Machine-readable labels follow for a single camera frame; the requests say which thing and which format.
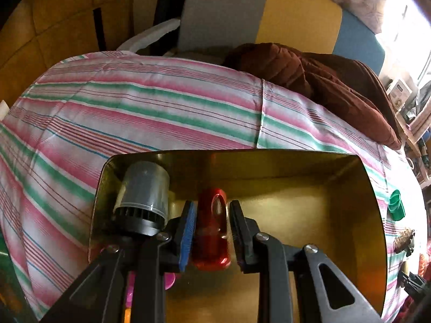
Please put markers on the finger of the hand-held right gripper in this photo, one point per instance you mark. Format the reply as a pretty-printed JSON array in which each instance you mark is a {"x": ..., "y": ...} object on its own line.
[{"x": 412, "y": 282}]

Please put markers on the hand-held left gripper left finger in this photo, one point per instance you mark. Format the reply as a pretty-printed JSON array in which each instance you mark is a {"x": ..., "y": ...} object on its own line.
[{"x": 188, "y": 239}]

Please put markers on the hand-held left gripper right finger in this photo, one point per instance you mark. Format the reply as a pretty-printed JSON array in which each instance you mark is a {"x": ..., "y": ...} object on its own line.
[{"x": 239, "y": 239}]

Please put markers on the brown figure toy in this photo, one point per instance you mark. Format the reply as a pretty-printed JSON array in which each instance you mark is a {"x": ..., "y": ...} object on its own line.
[{"x": 404, "y": 241}]

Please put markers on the magenta spool toy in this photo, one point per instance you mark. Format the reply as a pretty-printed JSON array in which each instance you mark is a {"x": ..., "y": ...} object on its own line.
[{"x": 169, "y": 281}]

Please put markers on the gold metal tin box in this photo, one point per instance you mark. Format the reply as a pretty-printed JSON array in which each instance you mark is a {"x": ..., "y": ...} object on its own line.
[{"x": 303, "y": 225}]

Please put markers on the green plastic toy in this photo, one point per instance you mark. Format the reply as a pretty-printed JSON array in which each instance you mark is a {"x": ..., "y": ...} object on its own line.
[{"x": 397, "y": 207}]

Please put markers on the wooden nightstand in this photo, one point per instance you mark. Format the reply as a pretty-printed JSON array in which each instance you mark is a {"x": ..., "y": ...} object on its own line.
[{"x": 416, "y": 141}]

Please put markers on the striped pink green bedsheet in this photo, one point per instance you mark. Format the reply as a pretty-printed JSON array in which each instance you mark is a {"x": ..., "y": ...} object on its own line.
[{"x": 134, "y": 107}]

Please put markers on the brown quilt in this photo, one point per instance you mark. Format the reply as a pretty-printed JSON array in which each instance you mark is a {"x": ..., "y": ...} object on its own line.
[{"x": 320, "y": 80}]

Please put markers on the white carton box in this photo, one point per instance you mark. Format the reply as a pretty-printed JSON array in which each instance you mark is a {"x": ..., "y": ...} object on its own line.
[{"x": 399, "y": 91}]

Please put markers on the white foam piece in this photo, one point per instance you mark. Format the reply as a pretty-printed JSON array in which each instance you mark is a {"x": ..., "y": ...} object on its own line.
[{"x": 148, "y": 33}]

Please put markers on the white paper roll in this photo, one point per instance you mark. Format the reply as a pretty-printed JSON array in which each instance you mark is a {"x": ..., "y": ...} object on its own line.
[{"x": 3, "y": 109}]

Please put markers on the grey yellow blue headboard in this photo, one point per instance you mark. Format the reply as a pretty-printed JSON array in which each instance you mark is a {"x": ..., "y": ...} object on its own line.
[{"x": 296, "y": 13}]

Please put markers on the wooden wardrobe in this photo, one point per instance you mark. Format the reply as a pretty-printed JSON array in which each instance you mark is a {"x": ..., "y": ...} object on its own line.
[{"x": 50, "y": 23}]

